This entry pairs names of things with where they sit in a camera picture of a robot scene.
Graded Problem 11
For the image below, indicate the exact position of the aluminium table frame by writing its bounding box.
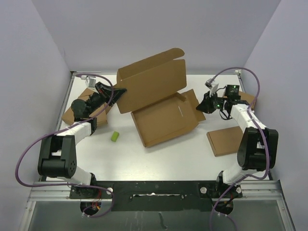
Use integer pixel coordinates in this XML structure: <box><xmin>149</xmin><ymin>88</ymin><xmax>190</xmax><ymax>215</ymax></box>
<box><xmin>18</xmin><ymin>71</ymin><xmax>296</xmax><ymax>231</ymax></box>

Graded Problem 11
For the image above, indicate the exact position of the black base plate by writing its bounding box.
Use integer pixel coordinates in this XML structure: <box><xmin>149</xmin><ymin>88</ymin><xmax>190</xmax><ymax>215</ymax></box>
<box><xmin>69</xmin><ymin>180</ymin><xmax>243</xmax><ymax>212</ymax></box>

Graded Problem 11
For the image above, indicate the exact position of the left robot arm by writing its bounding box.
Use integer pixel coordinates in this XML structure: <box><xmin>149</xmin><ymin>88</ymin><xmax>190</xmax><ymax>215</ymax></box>
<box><xmin>38</xmin><ymin>82</ymin><xmax>127</xmax><ymax>198</ymax></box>

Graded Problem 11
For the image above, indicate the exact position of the purple cable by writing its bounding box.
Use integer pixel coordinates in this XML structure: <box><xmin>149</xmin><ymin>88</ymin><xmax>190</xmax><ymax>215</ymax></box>
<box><xmin>14</xmin><ymin>73</ymin><xmax>116</xmax><ymax>219</ymax></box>
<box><xmin>208</xmin><ymin>67</ymin><xmax>270</xmax><ymax>231</ymax></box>

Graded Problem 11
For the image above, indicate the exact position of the green block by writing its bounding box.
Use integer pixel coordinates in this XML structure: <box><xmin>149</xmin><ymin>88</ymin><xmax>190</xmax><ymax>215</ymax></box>
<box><xmin>110</xmin><ymin>131</ymin><xmax>119</xmax><ymax>142</ymax></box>

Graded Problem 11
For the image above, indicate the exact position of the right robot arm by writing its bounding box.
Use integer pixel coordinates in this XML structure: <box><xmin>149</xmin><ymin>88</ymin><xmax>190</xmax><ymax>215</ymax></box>
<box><xmin>196</xmin><ymin>84</ymin><xmax>279</xmax><ymax>197</ymax></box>

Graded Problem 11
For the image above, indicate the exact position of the folded cardboard box far right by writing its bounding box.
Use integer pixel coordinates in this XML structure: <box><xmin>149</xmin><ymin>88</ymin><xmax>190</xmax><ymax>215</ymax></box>
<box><xmin>239</xmin><ymin>91</ymin><xmax>257</xmax><ymax>111</ymax></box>

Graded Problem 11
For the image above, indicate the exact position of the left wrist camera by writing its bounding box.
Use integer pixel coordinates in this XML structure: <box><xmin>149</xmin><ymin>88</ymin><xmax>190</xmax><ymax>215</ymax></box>
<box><xmin>80</xmin><ymin>75</ymin><xmax>97</xmax><ymax>92</ymax></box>

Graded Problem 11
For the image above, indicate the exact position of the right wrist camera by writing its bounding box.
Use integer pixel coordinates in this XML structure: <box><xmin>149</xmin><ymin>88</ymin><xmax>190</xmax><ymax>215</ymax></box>
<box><xmin>205</xmin><ymin>79</ymin><xmax>219</xmax><ymax>97</ymax></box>

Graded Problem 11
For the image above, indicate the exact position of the large cardboard box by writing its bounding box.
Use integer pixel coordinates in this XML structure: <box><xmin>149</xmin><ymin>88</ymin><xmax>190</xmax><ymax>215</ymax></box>
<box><xmin>115</xmin><ymin>48</ymin><xmax>205</xmax><ymax>147</ymax></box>

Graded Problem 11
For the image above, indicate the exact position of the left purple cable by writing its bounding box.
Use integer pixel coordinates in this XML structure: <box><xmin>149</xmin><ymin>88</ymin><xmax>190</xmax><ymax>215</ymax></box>
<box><xmin>14</xmin><ymin>73</ymin><xmax>116</xmax><ymax>219</ymax></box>

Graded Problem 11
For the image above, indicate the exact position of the flat cardboard box near right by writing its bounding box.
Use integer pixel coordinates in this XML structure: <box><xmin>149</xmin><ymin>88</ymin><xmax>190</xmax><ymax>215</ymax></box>
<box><xmin>206</xmin><ymin>126</ymin><xmax>243</xmax><ymax>157</ymax></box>

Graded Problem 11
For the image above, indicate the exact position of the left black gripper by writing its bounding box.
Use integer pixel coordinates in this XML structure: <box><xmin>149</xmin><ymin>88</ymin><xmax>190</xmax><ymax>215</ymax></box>
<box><xmin>87</xmin><ymin>81</ymin><xmax>127</xmax><ymax>116</ymax></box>

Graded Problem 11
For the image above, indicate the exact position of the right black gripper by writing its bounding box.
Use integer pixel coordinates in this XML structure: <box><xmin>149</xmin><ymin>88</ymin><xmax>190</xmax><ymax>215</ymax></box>
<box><xmin>196</xmin><ymin>90</ymin><xmax>227</xmax><ymax>115</ymax></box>

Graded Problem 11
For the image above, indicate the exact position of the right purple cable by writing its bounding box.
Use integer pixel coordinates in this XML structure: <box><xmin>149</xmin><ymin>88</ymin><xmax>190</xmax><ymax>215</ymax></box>
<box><xmin>208</xmin><ymin>67</ymin><xmax>270</xmax><ymax>231</ymax></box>

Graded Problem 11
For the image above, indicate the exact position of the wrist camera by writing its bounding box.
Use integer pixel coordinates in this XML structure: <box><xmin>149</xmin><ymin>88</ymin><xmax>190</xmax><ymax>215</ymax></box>
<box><xmin>205</xmin><ymin>79</ymin><xmax>219</xmax><ymax>97</ymax></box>
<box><xmin>80</xmin><ymin>75</ymin><xmax>97</xmax><ymax>92</ymax></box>

